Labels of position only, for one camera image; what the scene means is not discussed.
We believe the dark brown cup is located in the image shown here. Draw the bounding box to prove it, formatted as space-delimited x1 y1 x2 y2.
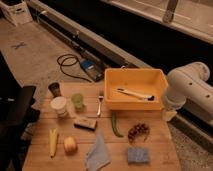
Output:
48 82 61 97

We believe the black cable loop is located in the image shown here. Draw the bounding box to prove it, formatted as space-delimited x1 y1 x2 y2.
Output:
56 53 93 83

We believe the black chair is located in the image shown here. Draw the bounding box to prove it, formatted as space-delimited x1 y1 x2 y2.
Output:
0 51 40 171

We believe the white cup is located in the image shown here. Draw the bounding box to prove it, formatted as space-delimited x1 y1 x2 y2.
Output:
50 96 67 117

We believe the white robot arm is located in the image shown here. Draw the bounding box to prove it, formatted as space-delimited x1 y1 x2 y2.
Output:
161 62 213 122

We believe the grey blue cloth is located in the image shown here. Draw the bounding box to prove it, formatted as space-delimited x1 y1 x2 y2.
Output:
85 133 111 171

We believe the green translucent cup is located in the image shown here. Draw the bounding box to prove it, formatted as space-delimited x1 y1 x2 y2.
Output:
71 93 84 111

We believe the bunch of dark grapes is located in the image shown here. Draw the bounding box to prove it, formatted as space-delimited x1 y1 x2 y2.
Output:
128 123 150 143

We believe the yellow corn cob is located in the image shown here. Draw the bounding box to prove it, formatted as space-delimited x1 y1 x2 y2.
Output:
49 129 58 158

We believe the blue power device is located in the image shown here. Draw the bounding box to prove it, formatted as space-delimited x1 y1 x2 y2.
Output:
80 59 103 82

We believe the green chili pepper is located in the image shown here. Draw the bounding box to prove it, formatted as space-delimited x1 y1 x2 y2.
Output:
111 112 124 138

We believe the dark rectangular block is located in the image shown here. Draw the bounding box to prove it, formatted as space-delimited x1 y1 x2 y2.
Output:
74 117 97 131

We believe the white cardboard box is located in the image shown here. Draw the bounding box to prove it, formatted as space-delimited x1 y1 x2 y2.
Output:
0 0 32 26

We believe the blue sponge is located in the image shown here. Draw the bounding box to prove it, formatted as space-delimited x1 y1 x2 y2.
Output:
127 147 150 164

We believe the yellow plastic tray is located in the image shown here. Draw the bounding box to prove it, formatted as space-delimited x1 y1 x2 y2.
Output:
104 68 168 110

